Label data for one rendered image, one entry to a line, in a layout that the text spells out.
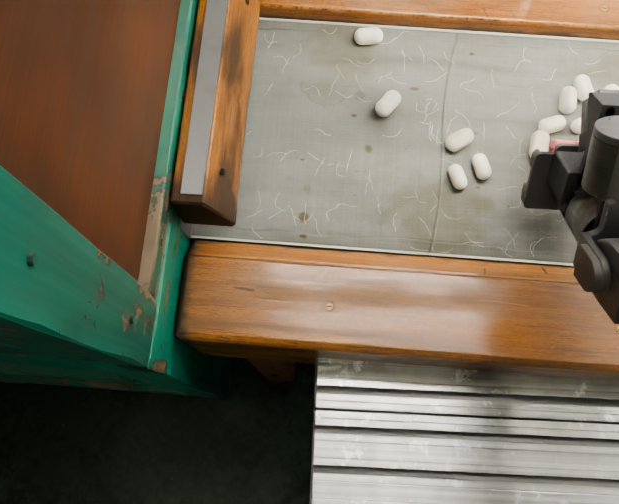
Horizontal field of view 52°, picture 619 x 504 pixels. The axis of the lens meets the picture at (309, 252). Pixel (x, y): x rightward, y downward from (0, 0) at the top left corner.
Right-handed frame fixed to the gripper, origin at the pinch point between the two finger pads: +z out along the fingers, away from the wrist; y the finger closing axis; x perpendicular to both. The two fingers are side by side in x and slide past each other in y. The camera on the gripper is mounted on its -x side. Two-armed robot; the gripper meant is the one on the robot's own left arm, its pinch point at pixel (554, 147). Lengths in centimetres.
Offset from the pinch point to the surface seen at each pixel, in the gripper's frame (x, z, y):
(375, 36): -8.9, 10.6, 21.3
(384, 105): -2.9, 3.2, 20.0
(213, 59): -9.9, -4.2, 38.9
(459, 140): -0.2, 0.1, 11.1
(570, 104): -3.7, 4.3, -2.2
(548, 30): -10.0, 12.8, -0.3
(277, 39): -7.7, 11.9, 33.6
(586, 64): -6.7, 10.7, -5.3
